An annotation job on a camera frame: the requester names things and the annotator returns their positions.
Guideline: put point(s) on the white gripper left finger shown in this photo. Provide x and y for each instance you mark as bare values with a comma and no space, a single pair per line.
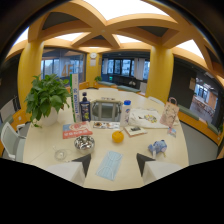
68,171

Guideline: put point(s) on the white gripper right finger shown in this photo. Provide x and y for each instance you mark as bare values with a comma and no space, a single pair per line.
156,171

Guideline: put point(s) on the small clear glass dish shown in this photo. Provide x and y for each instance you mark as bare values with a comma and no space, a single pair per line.
60,154

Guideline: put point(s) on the blue plush toy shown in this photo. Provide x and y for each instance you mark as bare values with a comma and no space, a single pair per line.
157,146

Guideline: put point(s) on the metal bowl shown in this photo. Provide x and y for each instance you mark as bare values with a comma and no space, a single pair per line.
84,144

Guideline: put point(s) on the light blue face mask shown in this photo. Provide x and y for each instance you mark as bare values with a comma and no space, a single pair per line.
109,165

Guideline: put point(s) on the small colourful card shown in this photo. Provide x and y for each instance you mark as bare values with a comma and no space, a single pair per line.
172,132

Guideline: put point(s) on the red printed book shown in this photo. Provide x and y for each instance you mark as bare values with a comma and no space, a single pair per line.
76,129

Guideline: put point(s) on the orange fruit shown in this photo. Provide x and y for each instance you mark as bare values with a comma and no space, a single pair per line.
117,136

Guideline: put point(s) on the white printed tote bag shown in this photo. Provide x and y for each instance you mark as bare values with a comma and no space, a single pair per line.
146,118

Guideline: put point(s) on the pink paper gift bag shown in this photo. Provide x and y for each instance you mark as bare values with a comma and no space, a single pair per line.
169,113

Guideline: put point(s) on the colourful flat packet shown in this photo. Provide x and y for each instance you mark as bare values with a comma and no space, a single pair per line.
106,125

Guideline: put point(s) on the dark blue bottle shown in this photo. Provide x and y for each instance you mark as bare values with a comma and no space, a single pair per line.
85,109

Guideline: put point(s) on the white grey chair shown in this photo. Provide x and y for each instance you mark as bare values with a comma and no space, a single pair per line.
11,140

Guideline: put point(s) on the white bottle blue cap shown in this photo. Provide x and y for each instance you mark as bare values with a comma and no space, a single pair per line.
125,113

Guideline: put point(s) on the tall green white box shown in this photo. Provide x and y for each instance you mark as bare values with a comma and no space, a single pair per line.
75,97

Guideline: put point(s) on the green potted plant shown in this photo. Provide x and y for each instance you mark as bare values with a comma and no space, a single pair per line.
45,98

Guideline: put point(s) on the small distant potted plant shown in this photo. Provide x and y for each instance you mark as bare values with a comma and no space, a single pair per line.
97,79

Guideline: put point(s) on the round wall clock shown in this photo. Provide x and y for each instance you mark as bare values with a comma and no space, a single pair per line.
93,55

